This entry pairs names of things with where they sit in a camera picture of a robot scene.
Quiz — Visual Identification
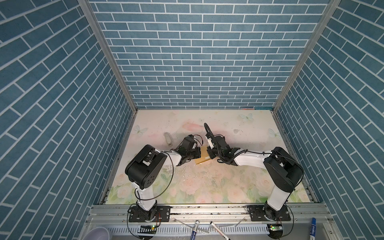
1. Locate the metal corner post left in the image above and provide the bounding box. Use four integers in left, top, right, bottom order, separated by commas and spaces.
78, 0, 138, 114

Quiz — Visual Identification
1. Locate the grey stapler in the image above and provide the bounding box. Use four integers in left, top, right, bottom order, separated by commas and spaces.
164, 132, 173, 146

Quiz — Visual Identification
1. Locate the circuit board green led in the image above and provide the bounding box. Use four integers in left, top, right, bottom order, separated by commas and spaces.
267, 224, 284, 240
137, 226, 157, 240

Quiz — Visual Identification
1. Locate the blue marker pen left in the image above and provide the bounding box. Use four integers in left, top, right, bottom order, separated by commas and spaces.
190, 220, 200, 240

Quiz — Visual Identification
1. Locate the left circuit board green led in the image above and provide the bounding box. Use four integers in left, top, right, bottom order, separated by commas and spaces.
137, 226, 157, 240

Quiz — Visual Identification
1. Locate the white cup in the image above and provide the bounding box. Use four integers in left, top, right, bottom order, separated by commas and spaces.
83, 227, 112, 240

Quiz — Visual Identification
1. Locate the black marker pen middle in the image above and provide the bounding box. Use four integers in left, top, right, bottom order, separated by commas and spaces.
210, 222, 230, 240

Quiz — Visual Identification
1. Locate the brown kraft envelope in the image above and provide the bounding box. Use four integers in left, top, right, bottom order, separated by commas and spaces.
195, 146, 211, 165

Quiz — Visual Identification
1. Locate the blue marker pen right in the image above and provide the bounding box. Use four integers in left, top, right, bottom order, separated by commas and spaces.
309, 218, 317, 240

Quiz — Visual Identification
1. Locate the blue marker pen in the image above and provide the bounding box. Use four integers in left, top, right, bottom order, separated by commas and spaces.
309, 218, 317, 240
190, 220, 200, 240

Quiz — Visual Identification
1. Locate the black corrugated cable hose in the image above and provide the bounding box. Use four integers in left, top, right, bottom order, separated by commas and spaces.
203, 122, 224, 160

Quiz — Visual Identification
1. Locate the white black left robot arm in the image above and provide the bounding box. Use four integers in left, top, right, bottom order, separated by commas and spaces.
125, 135, 203, 214

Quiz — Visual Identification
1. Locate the right circuit board green led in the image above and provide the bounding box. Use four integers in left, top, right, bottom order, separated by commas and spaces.
267, 224, 284, 240

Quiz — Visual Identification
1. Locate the metal corner post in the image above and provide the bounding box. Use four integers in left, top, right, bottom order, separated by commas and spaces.
272, 0, 341, 113
78, 0, 138, 114

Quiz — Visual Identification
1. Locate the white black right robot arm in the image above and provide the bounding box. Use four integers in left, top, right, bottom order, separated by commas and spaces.
206, 134, 304, 221

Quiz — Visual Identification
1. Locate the metal corner post right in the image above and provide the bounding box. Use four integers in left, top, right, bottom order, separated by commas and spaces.
272, 0, 341, 113

